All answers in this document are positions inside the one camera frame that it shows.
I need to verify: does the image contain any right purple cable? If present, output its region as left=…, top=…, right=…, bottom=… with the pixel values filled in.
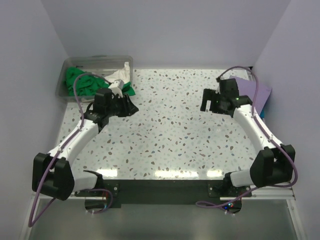
left=195, top=65, right=300, bottom=210

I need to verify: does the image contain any green t shirt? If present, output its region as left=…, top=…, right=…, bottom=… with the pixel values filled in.
left=64, top=66, right=136, bottom=97

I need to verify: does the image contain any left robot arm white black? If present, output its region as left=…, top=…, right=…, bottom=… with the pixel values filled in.
left=31, top=86, right=139, bottom=201

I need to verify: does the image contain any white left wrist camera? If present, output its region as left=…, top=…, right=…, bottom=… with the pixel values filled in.
left=108, top=79, right=124, bottom=98

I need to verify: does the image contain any clear plastic bin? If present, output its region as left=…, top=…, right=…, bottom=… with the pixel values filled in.
left=55, top=55, right=135, bottom=102

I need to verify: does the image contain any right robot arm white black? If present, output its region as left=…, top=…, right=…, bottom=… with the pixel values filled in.
left=200, top=78, right=297, bottom=197

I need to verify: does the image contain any purple t shirt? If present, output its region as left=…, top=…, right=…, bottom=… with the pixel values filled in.
left=230, top=75, right=272, bottom=114

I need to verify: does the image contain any teal folded t shirt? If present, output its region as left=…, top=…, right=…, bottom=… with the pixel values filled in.
left=259, top=107, right=265, bottom=119

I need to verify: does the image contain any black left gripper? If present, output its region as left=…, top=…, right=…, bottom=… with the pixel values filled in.
left=106, top=93, right=139, bottom=118

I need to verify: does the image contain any white t shirt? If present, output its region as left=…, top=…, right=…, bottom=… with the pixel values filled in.
left=92, top=61, right=131, bottom=85

